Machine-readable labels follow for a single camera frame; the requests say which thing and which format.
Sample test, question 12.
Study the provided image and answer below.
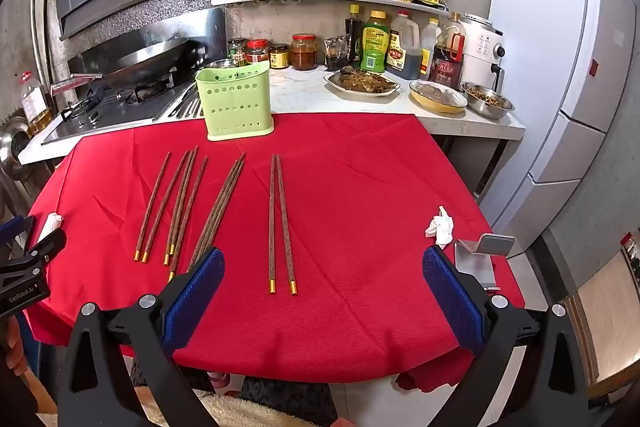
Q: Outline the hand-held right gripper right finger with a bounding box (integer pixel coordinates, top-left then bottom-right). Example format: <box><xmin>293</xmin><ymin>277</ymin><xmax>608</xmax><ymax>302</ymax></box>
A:
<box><xmin>421</xmin><ymin>246</ymin><xmax>591</xmax><ymax>427</ymax></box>

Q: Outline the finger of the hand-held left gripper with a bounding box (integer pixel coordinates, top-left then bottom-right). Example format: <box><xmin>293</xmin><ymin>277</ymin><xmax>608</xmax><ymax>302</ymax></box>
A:
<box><xmin>0</xmin><ymin>228</ymin><xmax>68</xmax><ymax>281</ymax></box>
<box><xmin>0</xmin><ymin>215</ymin><xmax>37</xmax><ymax>249</ymax></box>

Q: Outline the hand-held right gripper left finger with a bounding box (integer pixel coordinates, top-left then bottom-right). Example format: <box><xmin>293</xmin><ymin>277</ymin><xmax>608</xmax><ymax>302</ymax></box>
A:
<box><xmin>57</xmin><ymin>247</ymin><xmax>226</xmax><ymax>427</ymax></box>

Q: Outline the green perforated utensil holder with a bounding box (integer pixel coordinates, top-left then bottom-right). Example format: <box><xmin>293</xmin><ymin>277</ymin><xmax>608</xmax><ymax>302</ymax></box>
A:
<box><xmin>195</xmin><ymin>61</ymin><xmax>275</xmax><ymax>142</ymax></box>

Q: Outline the person's left hand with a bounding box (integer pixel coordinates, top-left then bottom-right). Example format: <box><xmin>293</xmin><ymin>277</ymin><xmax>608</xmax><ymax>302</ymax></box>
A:
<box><xmin>0</xmin><ymin>314</ymin><xmax>33</xmax><ymax>375</ymax></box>

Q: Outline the white rolled cloth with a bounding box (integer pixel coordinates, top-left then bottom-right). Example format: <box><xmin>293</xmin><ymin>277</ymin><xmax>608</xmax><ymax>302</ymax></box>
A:
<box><xmin>37</xmin><ymin>213</ymin><xmax>65</xmax><ymax>243</ymax></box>

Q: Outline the metal phone stand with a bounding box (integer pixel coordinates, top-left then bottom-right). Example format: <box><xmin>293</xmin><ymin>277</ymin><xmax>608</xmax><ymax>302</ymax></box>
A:
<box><xmin>454</xmin><ymin>233</ymin><xmax>516</xmax><ymax>290</ymax></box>

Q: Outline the crumpled white tissue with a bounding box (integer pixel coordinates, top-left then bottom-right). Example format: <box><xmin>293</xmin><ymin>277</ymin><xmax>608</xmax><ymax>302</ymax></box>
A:
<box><xmin>424</xmin><ymin>206</ymin><xmax>455</xmax><ymax>249</ymax></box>

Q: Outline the clear cooking oil bottle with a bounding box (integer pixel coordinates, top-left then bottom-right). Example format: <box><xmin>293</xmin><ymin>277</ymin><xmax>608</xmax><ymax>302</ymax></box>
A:
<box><xmin>19</xmin><ymin>74</ymin><xmax>53</xmax><ymax>135</ymax></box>

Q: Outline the cream fluffy rug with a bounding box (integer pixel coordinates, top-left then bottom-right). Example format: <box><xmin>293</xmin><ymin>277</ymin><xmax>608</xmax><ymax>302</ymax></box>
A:
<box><xmin>125</xmin><ymin>387</ymin><xmax>341</xmax><ymax>427</ymax></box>

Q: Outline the red tablecloth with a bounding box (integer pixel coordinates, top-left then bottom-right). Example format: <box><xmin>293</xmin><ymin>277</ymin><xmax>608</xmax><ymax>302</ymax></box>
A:
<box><xmin>22</xmin><ymin>112</ymin><xmax>508</xmax><ymax>393</ymax></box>

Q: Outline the gas stove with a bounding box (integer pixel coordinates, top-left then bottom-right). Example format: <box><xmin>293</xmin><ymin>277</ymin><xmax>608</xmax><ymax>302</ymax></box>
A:
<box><xmin>40</xmin><ymin>79</ymin><xmax>198</xmax><ymax>145</ymax></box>

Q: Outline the steel bowl with food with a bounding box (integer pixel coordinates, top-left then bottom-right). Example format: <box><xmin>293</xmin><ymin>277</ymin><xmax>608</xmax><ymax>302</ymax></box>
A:
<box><xmin>460</xmin><ymin>81</ymin><xmax>515</xmax><ymax>120</ymax></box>

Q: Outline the yellow oval dish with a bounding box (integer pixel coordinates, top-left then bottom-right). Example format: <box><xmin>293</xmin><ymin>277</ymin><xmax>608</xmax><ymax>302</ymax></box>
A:
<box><xmin>408</xmin><ymin>79</ymin><xmax>468</xmax><ymax>115</ymax></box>

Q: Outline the plate of cooked food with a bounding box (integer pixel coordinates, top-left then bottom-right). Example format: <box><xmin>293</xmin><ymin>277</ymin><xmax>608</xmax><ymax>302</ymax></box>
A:
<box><xmin>323</xmin><ymin>67</ymin><xmax>402</xmax><ymax>96</ymax></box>

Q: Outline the red-lid jar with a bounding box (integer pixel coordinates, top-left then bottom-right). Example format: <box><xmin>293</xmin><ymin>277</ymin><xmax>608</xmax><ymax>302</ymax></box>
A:
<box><xmin>245</xmin><ymin>38</ymin><xmax>271</xmax><ymax>64</ymax></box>

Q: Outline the yellow-label jar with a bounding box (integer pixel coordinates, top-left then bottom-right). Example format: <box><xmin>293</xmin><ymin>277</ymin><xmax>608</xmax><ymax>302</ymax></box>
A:
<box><xmin>269</xmin><ymin>43</ymin><xmax>291</xmax><ymax>70</ymax></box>

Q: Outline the white rice cooker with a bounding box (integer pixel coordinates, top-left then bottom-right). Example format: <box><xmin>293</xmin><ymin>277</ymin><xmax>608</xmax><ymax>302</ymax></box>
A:
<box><xmin>457</xmin><ymin>13</ymin><xmax>506</xmax><ymax>88</ymax></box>

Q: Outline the dark sauce jug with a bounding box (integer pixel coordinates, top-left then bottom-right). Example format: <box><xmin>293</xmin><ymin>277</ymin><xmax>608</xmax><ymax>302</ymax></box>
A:
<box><xmin>386</xmin><ymin>10</ymin><xmax>421</xmax><ymax>81</ymax></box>

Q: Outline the white plastic jug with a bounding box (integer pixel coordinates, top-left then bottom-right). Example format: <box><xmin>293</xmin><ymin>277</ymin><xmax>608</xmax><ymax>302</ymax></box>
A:
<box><xmin>419</xmin><ymin>18</ymin><xmax>443</xmax><ymax>81</ymax></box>

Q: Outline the chili sauce jar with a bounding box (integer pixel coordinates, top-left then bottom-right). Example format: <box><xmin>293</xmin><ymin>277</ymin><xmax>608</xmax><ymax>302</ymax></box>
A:
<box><xmin>291</xmin><ymin>34</ymin><xmax>318</xmax><ymax>70</ymax></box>

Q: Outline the white refrigerator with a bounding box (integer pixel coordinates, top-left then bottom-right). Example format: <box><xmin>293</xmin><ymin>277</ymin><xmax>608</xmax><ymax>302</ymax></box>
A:
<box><xmin>475</xmin><ymin>0</ymin><xmax>640</xmax><ymax>258</ymax></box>

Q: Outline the green plastic bottle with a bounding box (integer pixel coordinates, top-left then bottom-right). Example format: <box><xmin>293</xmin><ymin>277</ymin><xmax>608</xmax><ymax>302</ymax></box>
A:
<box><xmin>360</xmin><ymin>10</ymin><xmax>388</xmax><ymax>74</ymax></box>

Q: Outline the dark spice packet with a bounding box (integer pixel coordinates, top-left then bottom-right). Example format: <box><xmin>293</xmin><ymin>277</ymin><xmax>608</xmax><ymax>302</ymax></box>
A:
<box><xmin>324</xmin><ymin>36</ymin><xmax>351</xmax><ymax>72</ymax></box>

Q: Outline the slim dark soy bottle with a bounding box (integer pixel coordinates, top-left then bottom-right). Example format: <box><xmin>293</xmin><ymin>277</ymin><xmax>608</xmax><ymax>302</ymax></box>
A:
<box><xmin>344</xmin><ymin>4</ymin><xmax>363</xmax><ymax>64</ymax></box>

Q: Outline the red-handled sauce bottle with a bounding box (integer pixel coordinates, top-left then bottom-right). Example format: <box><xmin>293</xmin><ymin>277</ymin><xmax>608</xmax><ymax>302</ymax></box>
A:
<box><xmin>429</xmin><ymin>12</ymin><xmax>467</xmax><ymax>90</ymax></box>

